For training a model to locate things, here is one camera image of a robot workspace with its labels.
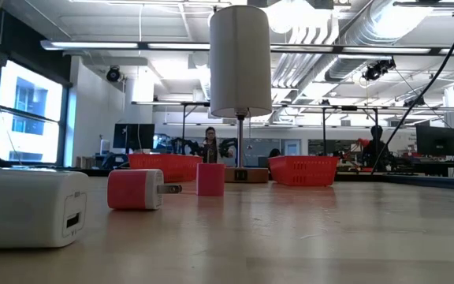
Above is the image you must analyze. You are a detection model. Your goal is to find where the pink adapter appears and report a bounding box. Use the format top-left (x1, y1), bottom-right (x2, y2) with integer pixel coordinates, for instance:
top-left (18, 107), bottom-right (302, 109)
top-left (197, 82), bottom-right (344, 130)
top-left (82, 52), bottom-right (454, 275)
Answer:
top-left (195, 148), bottom-right (226, 197)

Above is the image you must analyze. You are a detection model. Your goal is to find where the red and white adapter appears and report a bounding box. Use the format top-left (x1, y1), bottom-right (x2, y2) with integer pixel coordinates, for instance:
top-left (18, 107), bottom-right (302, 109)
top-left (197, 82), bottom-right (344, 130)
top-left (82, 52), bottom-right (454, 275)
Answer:
top-left (106, 168), bottom-right (183, 211)

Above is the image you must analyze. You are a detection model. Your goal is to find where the red plastic basket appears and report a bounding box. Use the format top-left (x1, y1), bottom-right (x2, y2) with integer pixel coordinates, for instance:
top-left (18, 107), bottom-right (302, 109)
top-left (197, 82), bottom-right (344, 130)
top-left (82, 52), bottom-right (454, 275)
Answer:
top-left (127, 153), bottom-right (203, 183)
top-left (268, 155), bottom-right (340, 187)

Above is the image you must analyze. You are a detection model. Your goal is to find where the white shade table lamp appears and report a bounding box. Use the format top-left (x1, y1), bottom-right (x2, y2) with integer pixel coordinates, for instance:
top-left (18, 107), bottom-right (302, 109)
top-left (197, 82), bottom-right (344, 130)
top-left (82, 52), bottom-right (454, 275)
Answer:
top-left (209, 4), bottom-right (274, 184)

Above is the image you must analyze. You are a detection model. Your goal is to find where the black computer monitor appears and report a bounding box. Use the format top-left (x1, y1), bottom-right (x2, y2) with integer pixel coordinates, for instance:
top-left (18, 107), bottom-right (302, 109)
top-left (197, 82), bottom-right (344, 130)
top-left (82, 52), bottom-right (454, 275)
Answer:
top-left (112, 123), bottom-right (156, 151)
top-left (415, 125), bottom-right (454, 158)

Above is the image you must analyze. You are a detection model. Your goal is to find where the long ceiling light bar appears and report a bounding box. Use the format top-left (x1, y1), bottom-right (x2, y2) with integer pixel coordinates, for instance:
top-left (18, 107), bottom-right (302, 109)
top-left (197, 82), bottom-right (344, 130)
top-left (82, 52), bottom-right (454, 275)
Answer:
top-left (40, 39), bottom-right (454, 56)

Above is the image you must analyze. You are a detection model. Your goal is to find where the large window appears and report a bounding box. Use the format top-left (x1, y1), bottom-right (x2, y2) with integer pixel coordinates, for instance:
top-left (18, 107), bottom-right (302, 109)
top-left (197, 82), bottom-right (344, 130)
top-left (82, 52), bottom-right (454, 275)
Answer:
top-left (0, 58), bottom-right (70, 166)

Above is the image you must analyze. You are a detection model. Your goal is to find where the black background desk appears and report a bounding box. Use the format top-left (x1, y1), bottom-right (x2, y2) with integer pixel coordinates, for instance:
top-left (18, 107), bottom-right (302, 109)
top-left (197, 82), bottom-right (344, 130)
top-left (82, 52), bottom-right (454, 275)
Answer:
top-left (392, 159), bottom-right (454, 178)

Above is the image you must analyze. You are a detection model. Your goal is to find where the black ceiling camera rig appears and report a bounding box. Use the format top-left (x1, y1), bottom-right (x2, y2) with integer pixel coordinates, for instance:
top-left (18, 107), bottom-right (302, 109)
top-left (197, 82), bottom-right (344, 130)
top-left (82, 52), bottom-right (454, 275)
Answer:
top-left (362, 58), bottom-right (396, 82)

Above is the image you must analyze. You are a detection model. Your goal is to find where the silver ventilation duct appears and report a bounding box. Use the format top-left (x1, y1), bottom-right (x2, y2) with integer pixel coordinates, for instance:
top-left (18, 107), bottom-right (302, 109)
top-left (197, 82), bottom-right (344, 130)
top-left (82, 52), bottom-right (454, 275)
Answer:
top-left (325, 0), bottom-right (441, 82)

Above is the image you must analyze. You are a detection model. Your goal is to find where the black aluminium table frame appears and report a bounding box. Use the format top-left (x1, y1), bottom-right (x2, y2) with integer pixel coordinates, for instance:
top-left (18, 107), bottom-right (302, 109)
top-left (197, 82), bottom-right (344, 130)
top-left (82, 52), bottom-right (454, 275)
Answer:
top-left (0, 144), bottom-right (454, 192)

